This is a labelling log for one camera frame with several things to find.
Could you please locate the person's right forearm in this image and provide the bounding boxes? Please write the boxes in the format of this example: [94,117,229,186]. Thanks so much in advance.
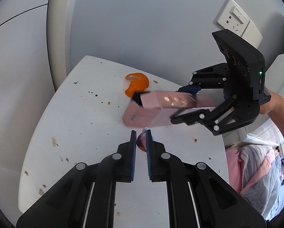
[259,90,284,146]

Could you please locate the pink cardboard box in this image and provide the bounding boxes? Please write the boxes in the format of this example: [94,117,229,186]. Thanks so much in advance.
[122,90,216,128]

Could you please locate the grey printed blanket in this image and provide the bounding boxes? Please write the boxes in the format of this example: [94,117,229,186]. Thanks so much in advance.
[238,144,284,222]

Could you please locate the orange peel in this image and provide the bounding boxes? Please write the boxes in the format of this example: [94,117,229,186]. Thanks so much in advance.
[124,72,149,98]

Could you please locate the white wall socket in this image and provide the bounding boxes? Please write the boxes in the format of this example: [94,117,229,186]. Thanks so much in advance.
[217,0,251,37]

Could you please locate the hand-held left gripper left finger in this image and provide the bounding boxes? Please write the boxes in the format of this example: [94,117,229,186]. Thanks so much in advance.
[16,130,138,228]

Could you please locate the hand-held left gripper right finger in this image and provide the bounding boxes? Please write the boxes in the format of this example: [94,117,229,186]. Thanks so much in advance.
[145,129,267,228]

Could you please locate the small red wrapper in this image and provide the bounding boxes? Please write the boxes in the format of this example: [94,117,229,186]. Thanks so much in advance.
[137,127,157,153]

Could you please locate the white wall switch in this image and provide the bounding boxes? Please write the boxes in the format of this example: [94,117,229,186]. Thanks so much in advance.
[241,20,263,51]

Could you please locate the white furniture panel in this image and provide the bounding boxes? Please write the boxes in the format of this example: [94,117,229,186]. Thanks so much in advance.
[223,121,283,149]

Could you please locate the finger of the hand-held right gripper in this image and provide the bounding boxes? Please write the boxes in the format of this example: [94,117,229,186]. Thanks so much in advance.
[177,62,230,95]
[169,94,242,136]

